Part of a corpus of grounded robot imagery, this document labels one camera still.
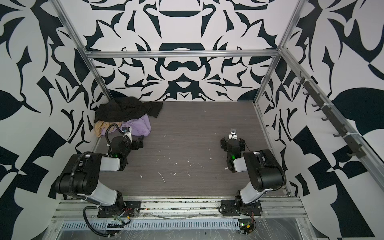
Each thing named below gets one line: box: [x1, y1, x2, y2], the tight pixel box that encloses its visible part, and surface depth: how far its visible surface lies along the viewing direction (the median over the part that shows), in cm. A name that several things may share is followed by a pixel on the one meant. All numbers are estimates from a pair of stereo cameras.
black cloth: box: [93, 96, 164, 123], surface depth 110 cm
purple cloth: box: [101, 113, 152, 137], surface depth 104 cm
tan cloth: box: [94, 121, 123, 137], surface depth 104 cm
